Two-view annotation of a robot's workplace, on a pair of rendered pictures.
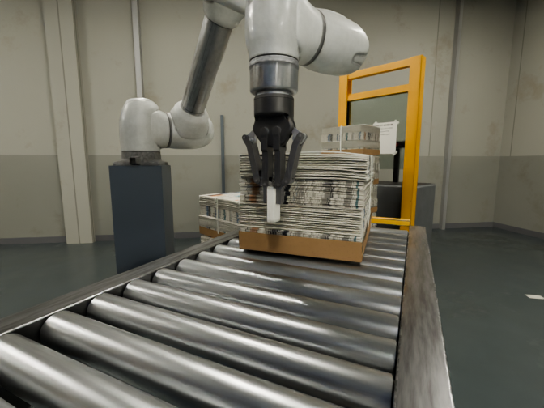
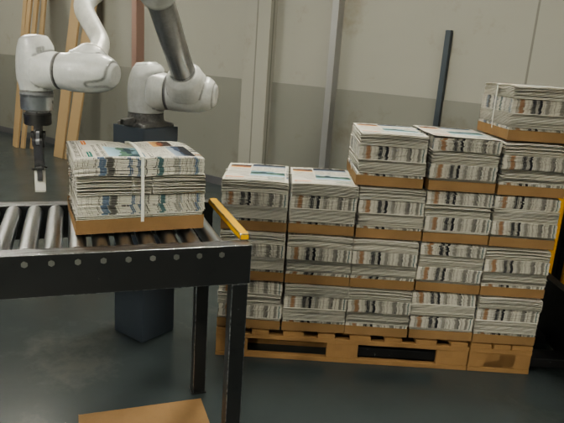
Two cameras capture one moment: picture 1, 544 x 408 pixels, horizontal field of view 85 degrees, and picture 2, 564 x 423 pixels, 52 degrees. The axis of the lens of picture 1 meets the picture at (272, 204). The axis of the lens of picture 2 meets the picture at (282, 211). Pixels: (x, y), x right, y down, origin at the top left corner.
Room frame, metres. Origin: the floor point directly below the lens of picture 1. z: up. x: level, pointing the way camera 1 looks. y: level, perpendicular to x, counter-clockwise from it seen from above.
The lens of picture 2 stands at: (-0.12, -1.68, 1.34)
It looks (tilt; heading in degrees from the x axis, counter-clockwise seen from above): 15 degrees down; 44
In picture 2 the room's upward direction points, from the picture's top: 4 degrees clockwise
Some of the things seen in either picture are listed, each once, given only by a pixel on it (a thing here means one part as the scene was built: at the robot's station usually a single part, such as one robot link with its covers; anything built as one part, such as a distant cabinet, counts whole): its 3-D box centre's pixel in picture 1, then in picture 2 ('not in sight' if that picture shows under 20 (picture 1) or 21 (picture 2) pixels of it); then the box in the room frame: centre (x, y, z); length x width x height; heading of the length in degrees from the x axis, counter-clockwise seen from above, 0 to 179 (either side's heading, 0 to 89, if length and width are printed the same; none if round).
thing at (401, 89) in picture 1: (377, 93); not in sight; (2.76, -0.95, 1.62); 0.75 x 0.06 x 0.06; 45
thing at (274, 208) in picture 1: (275, 204); (39, 180); (0.57, -0.01, 0.93); 0.03 x 0.01 x 0.07; 154
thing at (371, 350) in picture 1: (237, 320); not in sight; (0.42, 0.05, 0.77); 0.47 x 0.05 x 0.05; 64
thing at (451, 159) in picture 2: not in sight; (451, 159); (2.25, -0.42, 0.95); 0.38 x 0.29 x 0.23; 46
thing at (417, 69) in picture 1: (410, 172); not in sight; (2.53, -1.18, 0.93); 0.09 x 0.09 x 1.85; 45
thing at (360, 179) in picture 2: not in sight; (382, 173); (2.03, -0.21, 0.86); 0.38 x 0.29 x 0.04; 44
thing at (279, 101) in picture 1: (274, 121); (38, 127); (0.57, 0.00, 1.09); 0.08 x 0.07 x 0.09; 64
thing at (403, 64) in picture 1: (378, 70); not in sight; (2.76, -0.95, 1.82); 0.75 x 0.06 x 0.06; 45
